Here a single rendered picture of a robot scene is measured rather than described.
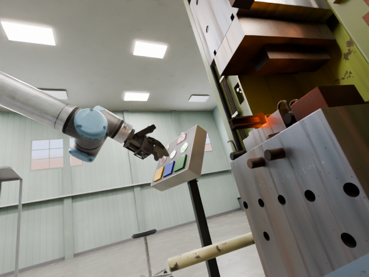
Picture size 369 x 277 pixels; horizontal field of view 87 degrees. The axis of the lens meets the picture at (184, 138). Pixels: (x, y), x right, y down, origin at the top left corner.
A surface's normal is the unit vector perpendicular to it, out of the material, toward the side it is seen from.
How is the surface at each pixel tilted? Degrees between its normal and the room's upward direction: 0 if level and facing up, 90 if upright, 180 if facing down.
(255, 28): 90
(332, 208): 90
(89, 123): 92
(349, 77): 90
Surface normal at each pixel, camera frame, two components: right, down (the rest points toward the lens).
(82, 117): 0.54, -0.36
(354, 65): -0.94, 0.12
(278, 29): 0.24, -0.38
